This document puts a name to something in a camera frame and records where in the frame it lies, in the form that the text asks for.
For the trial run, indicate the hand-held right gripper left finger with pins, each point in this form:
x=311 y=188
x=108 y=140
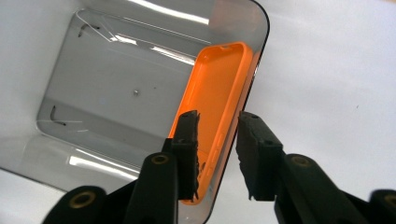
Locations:
x=186 y=155

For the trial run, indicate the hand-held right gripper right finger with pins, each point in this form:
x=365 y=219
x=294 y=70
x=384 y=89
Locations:
x=258 y=155

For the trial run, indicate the orange phone case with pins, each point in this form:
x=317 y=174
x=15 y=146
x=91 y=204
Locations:
x=218 y=87

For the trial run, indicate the transparent grey plastic box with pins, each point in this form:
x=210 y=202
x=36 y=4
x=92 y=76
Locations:
x=109 y=93

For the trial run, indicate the white table board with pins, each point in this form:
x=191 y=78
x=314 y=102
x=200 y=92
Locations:
x=327 y=93

